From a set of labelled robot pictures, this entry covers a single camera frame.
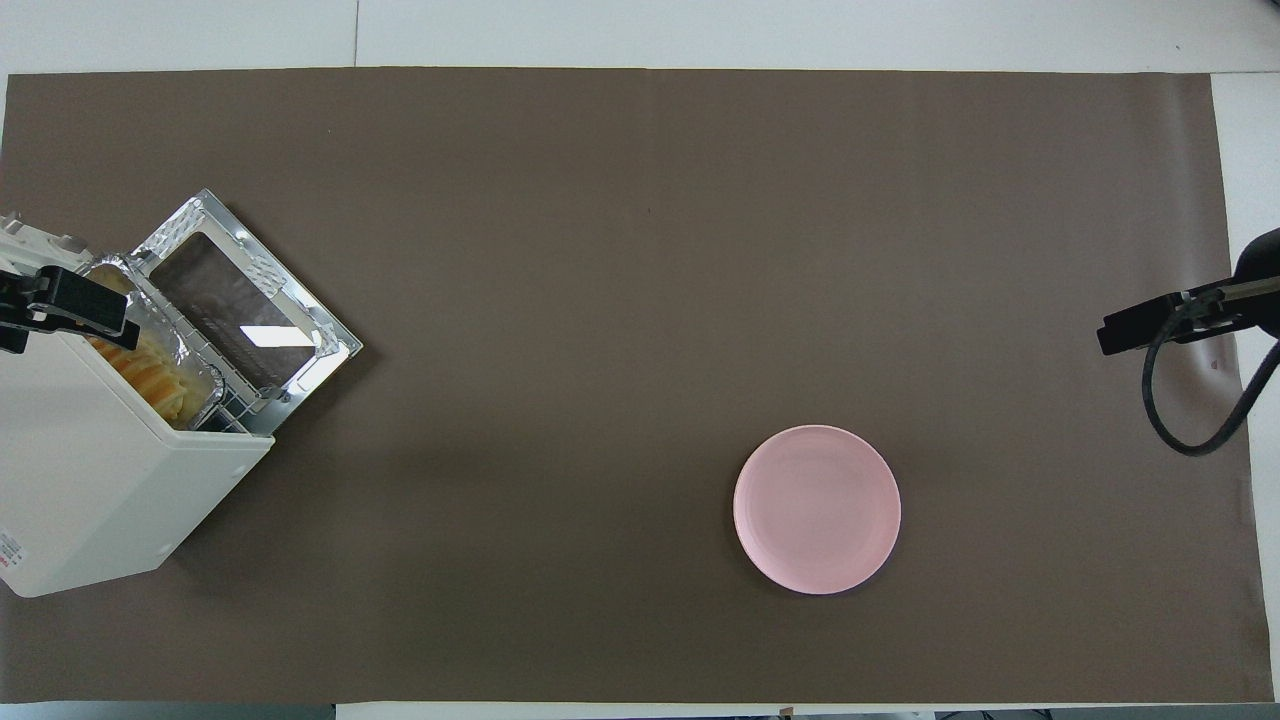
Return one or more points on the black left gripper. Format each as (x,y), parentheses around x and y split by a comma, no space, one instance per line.
(18,300)

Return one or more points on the brown table mat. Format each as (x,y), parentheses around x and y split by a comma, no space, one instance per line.
(600,300)

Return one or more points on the pink round plate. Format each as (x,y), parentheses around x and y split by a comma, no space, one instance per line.
(815,510)

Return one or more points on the aluminium foil tray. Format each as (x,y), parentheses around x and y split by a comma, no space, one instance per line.
(185,345)

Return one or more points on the sliced orange bread loaf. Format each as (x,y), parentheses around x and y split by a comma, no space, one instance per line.
(160,385)

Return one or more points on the cream toaster oven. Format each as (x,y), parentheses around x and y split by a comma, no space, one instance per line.
(90,480)

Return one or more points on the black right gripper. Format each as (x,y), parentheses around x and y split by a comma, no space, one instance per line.
(1250,295)

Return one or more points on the glass oven door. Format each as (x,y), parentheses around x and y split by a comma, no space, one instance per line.
(230,290)

